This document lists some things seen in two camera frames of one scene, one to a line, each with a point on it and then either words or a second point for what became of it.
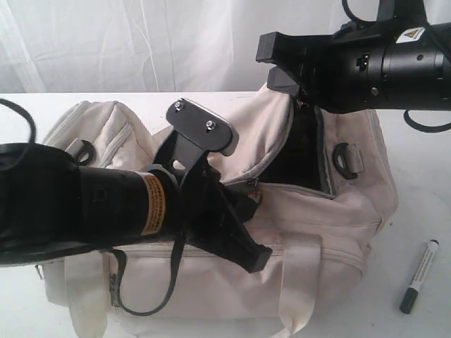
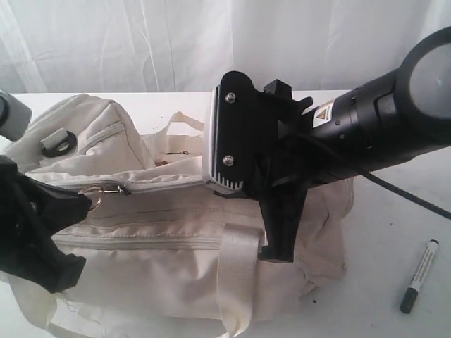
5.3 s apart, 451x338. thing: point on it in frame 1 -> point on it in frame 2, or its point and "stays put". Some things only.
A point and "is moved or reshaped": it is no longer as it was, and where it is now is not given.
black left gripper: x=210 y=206 -> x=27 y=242
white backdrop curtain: x=154 y=46 stays put
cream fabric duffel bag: x=323 y=195 is moved or reshaped
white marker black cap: x=411 y=293 stays put
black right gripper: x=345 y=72 -> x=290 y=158
